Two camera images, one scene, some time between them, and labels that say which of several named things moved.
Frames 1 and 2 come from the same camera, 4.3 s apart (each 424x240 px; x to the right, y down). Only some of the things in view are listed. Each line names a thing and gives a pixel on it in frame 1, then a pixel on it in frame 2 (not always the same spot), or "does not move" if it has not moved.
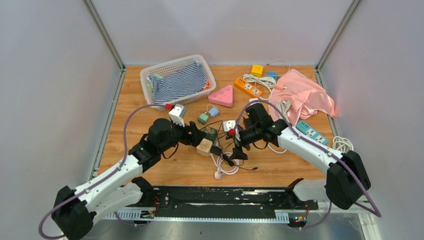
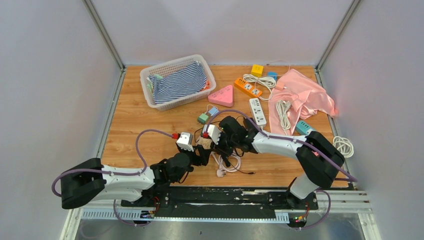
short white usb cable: x=207 y=107 does not move
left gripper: x=193 y=139 -> x=203 y=158
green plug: x=203 y=118 does not move
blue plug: x=213 y=111 does not move
